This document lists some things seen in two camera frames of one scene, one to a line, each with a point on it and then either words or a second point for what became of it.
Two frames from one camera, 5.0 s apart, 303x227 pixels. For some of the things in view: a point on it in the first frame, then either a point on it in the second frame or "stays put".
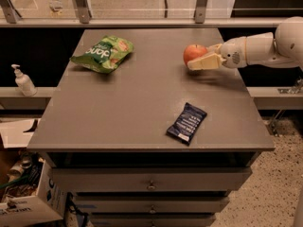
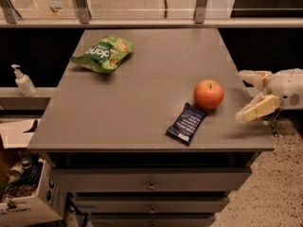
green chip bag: x=107 y=54 stays put
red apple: x=193 y=51 to x=208 y=94
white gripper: x=233 y=53 to x=286 y=88
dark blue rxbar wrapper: x=187 y=125 stays put
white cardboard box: x=48 y=204 stays put
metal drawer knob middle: x=152 y=210 stays put
